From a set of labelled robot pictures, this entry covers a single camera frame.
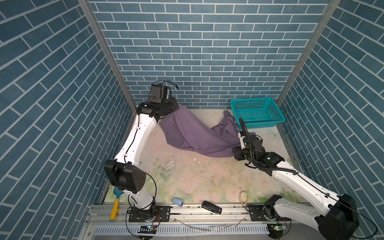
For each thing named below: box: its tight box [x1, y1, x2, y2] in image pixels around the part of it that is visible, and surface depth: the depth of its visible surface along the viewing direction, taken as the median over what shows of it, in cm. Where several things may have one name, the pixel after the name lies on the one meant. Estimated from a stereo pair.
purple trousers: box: [159, 103, 256, 158], surface depth 92 cm
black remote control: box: [201, 200, 223, 215], surface depth 75 cm
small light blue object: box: [172, 197, 184, 207], surface depth 78 cm
